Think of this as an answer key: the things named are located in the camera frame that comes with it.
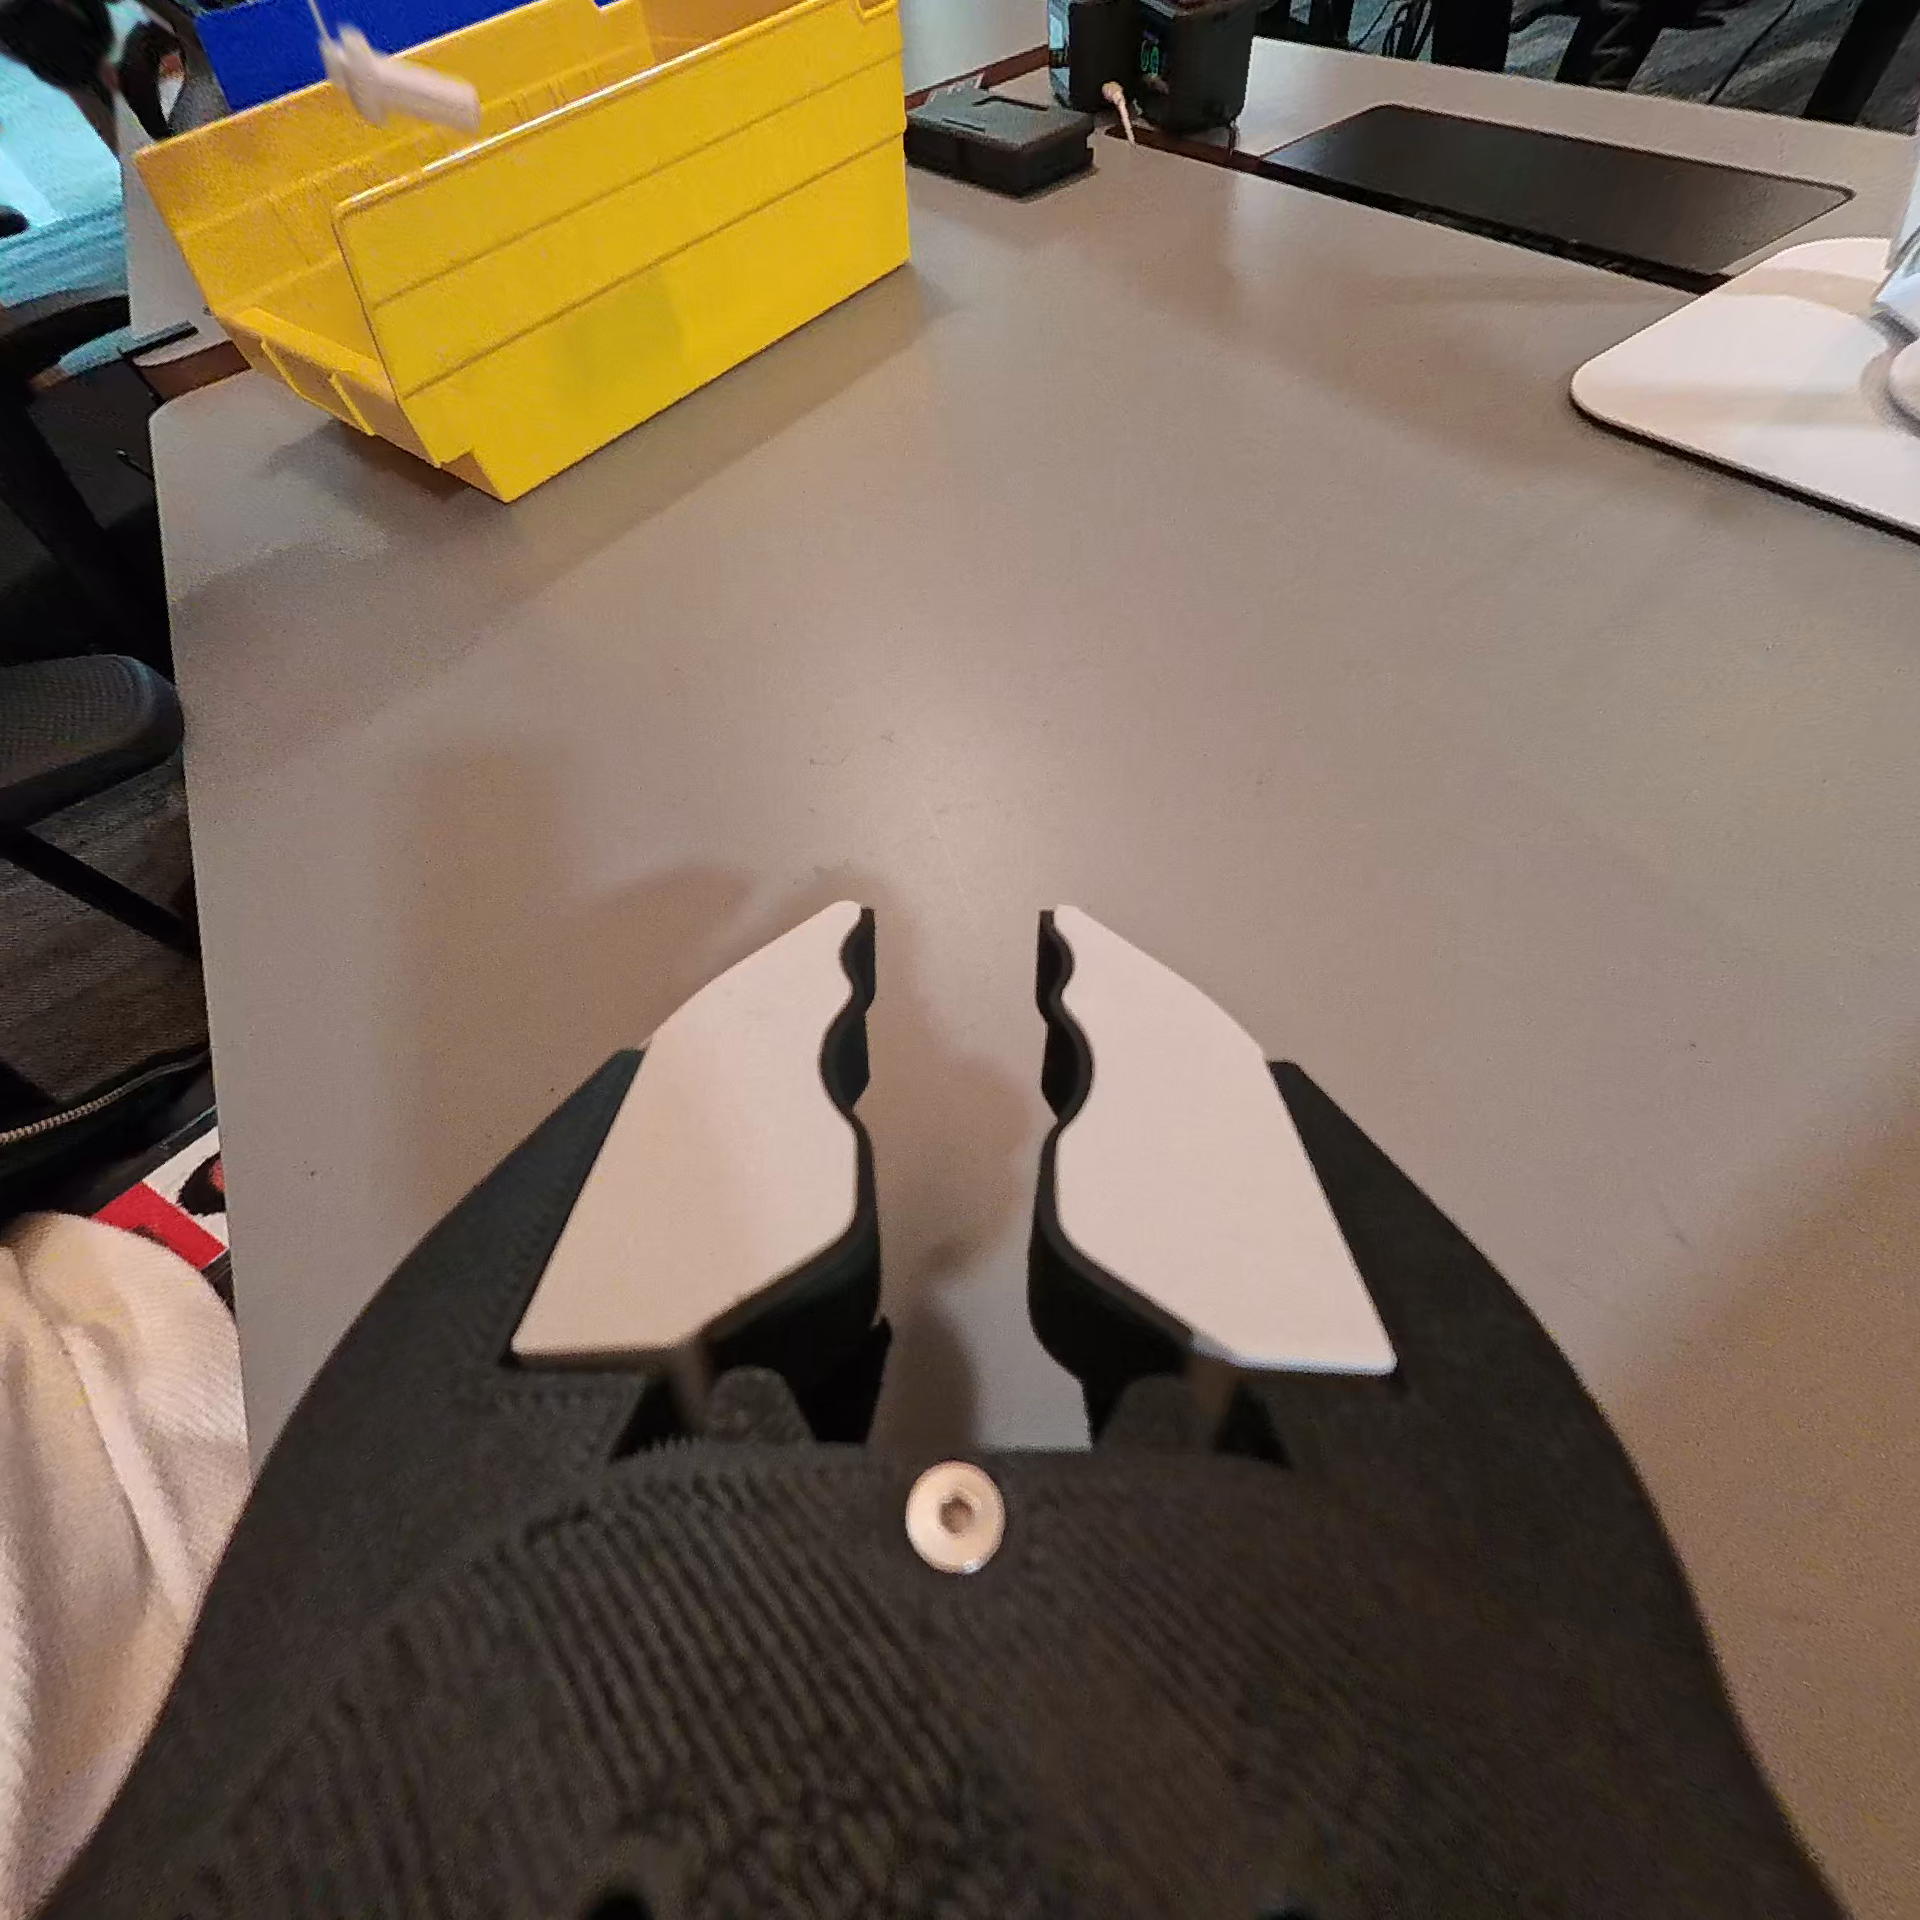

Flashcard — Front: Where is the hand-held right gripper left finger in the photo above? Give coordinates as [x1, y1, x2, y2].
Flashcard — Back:
[511, 902, 896, 1376]

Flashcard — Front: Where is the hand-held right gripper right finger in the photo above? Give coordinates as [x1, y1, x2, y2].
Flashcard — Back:
[1029, 905, 1401, 1377]

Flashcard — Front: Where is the yellow plastic bin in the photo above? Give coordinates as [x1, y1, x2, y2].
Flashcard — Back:
[130, 0, 915, 504]

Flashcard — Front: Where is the white adapter with cable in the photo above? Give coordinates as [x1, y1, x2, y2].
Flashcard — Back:
[306, 0, 488, 134]

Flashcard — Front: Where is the grey desk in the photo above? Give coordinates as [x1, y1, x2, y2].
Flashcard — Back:
[119, 33, 1920, 1920]

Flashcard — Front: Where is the dark green jacket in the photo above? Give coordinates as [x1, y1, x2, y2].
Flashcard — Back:
[0, 1042, 216, 1207]

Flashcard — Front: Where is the white garment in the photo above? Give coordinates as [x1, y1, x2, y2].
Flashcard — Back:
[0, 1213, 252, 1910]

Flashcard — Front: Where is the black office chair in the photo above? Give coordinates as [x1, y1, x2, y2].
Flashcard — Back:
[0, 285, 195, 939]

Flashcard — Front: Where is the black monitor with white stand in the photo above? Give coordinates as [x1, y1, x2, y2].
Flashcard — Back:
[1572, 197, 1920, 539]

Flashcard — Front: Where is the black flat device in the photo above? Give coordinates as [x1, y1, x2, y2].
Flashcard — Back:
[905, 92, 1096, 200]

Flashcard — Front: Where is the blue plastic bin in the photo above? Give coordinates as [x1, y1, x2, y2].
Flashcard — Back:
[198, 0, 601, 108]

